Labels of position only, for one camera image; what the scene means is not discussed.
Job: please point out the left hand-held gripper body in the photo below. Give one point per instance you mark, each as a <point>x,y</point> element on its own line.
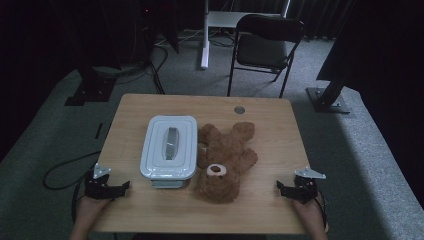
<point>96,190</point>

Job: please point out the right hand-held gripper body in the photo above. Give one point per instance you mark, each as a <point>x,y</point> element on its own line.
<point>305,190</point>

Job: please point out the brown transparent storage box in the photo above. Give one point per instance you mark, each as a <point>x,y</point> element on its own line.
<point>167,184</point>

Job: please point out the white box lid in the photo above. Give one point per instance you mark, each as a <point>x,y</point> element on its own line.
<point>170,146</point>

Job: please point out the brown teddy bear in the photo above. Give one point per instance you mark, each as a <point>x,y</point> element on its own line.
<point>226,156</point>

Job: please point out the person's left hand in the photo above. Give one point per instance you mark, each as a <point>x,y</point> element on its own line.
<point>90,210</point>

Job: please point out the person's right hand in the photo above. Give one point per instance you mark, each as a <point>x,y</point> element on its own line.
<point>310,213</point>

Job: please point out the black tape strip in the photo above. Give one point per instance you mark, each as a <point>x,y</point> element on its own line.
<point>98,131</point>

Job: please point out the grey round table grommet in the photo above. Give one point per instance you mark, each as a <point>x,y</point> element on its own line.
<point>239,110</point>

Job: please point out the black stand base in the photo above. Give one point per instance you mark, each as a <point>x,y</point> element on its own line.
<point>91,90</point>
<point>328,100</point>

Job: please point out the black folding chair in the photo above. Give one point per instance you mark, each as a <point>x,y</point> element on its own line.
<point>263,50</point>

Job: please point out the black curtain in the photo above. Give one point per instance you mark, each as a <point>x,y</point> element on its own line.
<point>383,66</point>

